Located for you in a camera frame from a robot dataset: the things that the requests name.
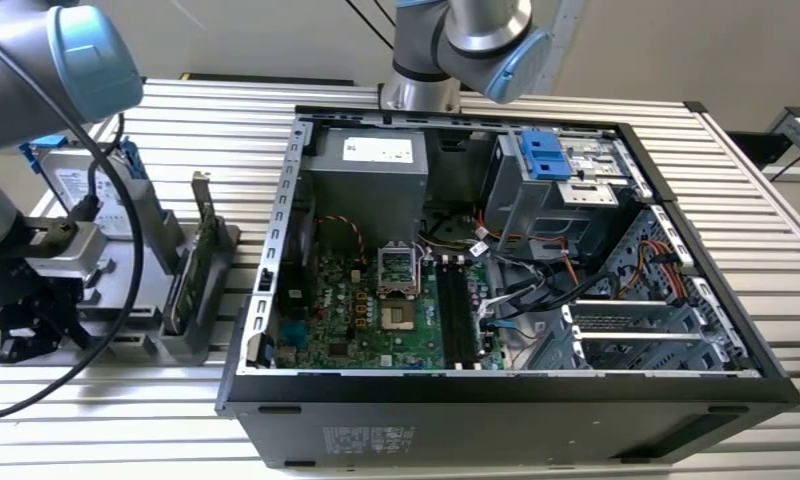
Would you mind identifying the grey parts rack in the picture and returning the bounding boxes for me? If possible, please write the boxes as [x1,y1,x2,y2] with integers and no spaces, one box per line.
[12,179,243,369]

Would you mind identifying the grey power supply unit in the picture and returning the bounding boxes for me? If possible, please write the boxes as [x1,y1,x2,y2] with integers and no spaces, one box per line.
[303,127,432,246]

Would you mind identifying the orange black power wires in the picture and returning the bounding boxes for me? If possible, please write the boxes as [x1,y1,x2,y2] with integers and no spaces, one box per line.
[478,208,583,289]

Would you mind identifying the metal optical drive cage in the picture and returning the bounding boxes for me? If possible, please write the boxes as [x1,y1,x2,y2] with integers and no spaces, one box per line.
[486,127,650,254]

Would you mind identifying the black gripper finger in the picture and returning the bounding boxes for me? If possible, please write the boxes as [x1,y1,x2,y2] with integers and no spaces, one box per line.
[36,293,97,352]
[0,323,47,365]

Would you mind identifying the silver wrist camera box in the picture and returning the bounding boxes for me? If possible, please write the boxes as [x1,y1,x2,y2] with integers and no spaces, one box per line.
[23,219,112,281]

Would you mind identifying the metal disk bay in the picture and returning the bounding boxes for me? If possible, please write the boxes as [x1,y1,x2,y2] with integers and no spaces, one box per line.
[559,292,733,372]

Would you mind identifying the perforated metal strip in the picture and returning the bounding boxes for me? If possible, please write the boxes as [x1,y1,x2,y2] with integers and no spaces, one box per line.
[544,0,587,96]

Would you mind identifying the red orange yellow power wires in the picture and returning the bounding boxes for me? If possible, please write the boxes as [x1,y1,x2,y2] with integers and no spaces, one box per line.
[612,239,699,301]

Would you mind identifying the RAM slot with white clips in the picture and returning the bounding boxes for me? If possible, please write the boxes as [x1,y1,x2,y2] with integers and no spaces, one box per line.
[443,254,464,371]

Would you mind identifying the thick black sleeved cable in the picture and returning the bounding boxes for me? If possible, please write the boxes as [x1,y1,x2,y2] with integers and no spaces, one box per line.
[499,272,619,321]

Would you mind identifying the black case fan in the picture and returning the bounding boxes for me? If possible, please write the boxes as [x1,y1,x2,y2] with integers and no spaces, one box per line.
[284,194,322,286]

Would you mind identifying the metal socket cover frame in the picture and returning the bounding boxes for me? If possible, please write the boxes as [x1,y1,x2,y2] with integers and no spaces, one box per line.
[378,240,420,297]

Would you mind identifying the hard disk in blue carrier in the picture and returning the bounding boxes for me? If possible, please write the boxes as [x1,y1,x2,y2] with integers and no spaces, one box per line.
[17,137,149,241]

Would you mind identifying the twisted multicolour fan wire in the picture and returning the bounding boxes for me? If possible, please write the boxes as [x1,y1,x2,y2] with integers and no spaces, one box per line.
[316,214,370,265]

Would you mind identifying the green motherboard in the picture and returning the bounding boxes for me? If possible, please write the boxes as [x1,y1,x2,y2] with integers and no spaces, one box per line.
[272,247,508,371]

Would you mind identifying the black open PC case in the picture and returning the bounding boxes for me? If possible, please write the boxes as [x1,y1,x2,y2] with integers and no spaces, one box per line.
[214,103,800,471]

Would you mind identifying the black box beside table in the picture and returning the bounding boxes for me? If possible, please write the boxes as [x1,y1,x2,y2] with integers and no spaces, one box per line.
[726,129,793,166]

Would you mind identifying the CPU socket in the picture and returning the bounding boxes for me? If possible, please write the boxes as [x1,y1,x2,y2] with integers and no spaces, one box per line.
[379,298,420,332]

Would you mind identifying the green graphics card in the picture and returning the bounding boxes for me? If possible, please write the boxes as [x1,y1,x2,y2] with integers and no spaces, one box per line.
[161,171,219,336]

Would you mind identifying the blue plastic drive latch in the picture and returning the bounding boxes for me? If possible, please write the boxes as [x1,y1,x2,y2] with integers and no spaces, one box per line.
[518,130,571,181]

